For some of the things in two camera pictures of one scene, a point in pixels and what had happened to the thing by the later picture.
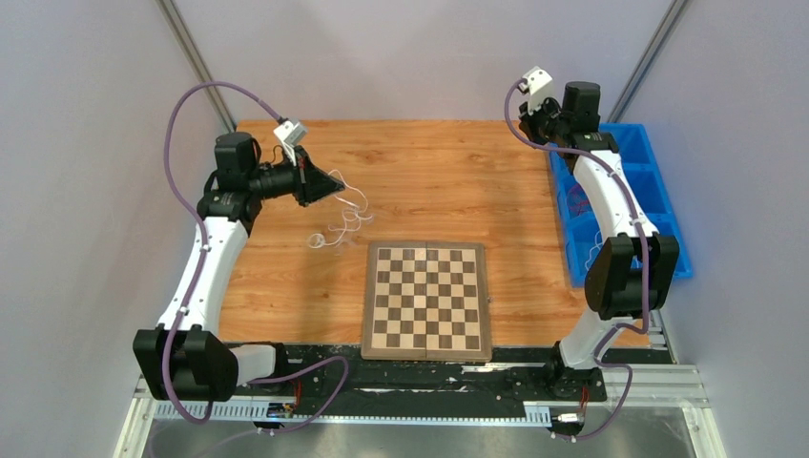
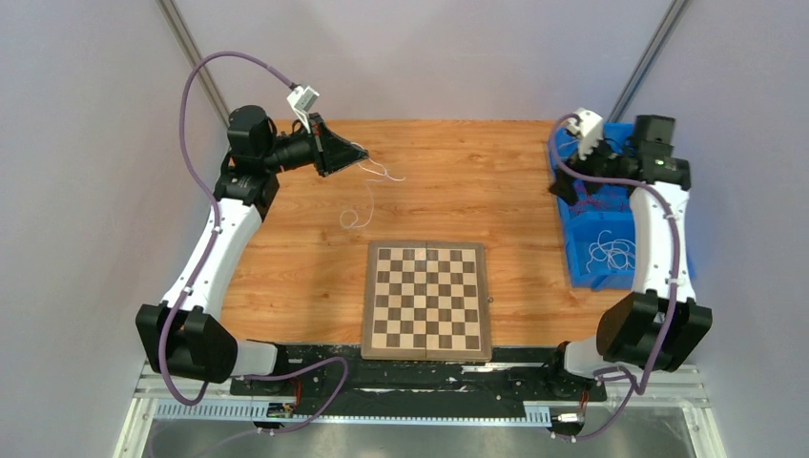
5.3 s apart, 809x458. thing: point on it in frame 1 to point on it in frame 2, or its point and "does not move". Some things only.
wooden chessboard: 426,301 does not move
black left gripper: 309,178 to 331,153
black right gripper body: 544,124 to 600,162
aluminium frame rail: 665,390 does not move
